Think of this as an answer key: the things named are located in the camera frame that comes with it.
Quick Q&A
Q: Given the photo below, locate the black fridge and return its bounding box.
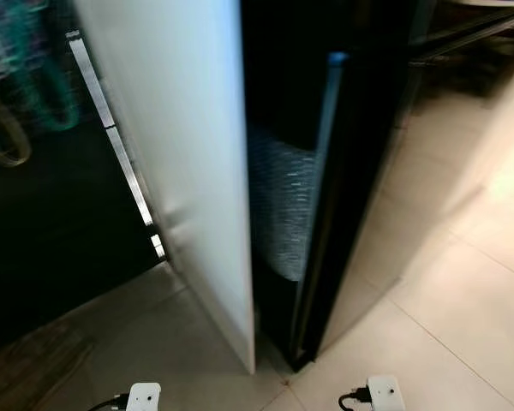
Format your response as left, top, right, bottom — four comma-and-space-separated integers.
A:
240, 0, 514, 372

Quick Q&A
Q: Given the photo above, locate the silver metal floor strip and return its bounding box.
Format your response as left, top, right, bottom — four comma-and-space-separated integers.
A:
66, 30, 167, 259

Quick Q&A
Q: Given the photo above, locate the worn beige floor mat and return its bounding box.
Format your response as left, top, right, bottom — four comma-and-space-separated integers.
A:
0, 321, 95, 411

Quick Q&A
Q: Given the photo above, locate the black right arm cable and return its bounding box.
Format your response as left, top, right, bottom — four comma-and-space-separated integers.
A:
338, 387, 371, 411

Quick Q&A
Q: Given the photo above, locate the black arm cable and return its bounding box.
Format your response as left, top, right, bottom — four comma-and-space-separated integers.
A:
338, 387, 371, 411
87, 392, 131, 411

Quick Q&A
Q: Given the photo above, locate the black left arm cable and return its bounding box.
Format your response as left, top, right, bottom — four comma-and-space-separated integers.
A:
87, 392, 131, 411

